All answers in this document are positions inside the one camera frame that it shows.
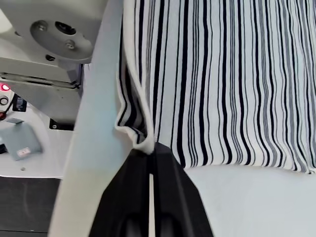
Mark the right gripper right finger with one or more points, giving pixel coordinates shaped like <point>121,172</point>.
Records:
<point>177,197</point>

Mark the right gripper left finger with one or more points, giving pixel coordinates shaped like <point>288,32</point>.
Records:
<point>123,197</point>

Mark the striped T-shirt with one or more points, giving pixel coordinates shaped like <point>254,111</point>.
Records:
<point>222,86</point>

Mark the robot body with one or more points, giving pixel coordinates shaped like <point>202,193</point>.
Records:
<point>37,74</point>

